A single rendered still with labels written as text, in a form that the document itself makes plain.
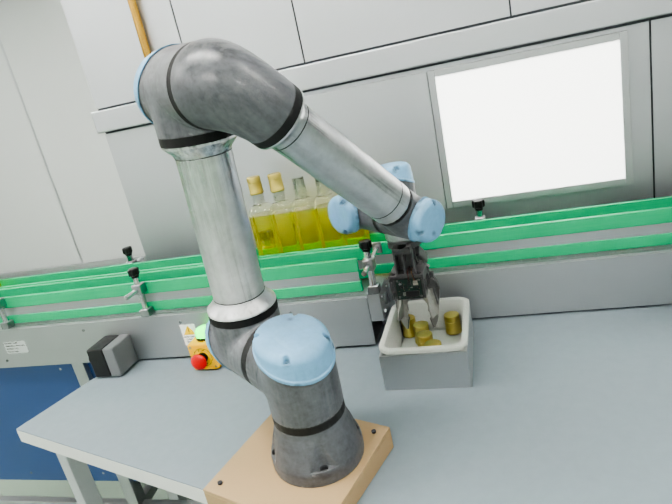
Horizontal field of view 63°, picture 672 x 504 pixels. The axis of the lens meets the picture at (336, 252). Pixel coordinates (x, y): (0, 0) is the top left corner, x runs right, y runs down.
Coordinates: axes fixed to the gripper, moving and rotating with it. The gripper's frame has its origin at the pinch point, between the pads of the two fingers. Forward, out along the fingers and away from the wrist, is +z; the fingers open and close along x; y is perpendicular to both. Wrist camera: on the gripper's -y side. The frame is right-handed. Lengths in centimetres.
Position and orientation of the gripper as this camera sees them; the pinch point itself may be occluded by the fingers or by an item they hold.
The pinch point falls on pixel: (420, 320)
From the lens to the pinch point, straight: 123.1
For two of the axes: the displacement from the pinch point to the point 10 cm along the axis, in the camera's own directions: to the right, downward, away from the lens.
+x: 9.4, -1.0, -3.2
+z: 2.0, 9.3, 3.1
